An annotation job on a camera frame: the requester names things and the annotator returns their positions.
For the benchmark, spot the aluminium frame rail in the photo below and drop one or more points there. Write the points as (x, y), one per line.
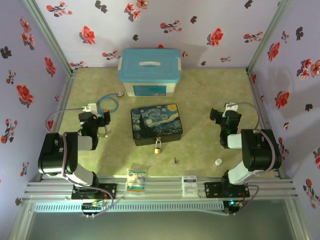
(162, 187)

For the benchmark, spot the aluminium frame post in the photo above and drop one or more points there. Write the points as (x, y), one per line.
(268, 37)
(50, 37)

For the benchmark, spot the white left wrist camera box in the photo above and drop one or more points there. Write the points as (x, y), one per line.
(90, 108)

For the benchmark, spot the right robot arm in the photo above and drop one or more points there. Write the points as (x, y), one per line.
(260, 150)

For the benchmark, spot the blue stethoscope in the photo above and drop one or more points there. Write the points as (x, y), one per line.
(115, 103)

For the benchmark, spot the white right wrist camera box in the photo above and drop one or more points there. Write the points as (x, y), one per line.
(231, 107)

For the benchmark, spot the brass padlock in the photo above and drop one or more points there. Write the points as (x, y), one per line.
(157, 149)

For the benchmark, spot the small white cap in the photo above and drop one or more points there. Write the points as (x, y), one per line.
(218, 162)

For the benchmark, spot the starry night tin box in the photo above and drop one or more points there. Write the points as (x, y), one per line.
(156, 122)

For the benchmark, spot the blue lidded storage box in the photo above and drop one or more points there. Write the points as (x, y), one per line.
(150, 70)

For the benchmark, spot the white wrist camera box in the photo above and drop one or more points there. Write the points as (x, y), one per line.
(231, 107)
(90, 108)

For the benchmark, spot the small metal key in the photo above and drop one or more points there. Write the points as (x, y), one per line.
(176, 161)

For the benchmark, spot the clear plastic packet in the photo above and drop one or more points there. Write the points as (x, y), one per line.
(136, 181)

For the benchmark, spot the small white card box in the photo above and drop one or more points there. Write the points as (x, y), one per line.
(189, 186)

